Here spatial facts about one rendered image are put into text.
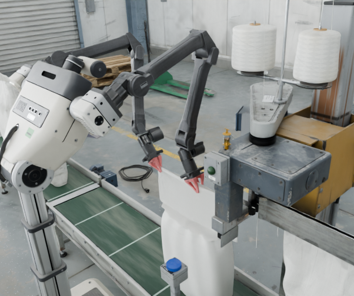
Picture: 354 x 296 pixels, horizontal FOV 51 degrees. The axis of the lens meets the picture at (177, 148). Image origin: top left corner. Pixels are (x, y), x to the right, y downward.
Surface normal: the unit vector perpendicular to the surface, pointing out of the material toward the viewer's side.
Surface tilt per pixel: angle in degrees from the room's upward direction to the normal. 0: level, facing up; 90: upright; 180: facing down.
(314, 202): 90
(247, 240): 0
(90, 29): 90
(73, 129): 90
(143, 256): 0
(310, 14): 90
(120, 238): 0
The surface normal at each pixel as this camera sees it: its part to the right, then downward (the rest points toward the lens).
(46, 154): 0.31, 0.74
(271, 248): -0.04, -0.91
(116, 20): 0.66, 0.29
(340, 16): -0.75, 0.31
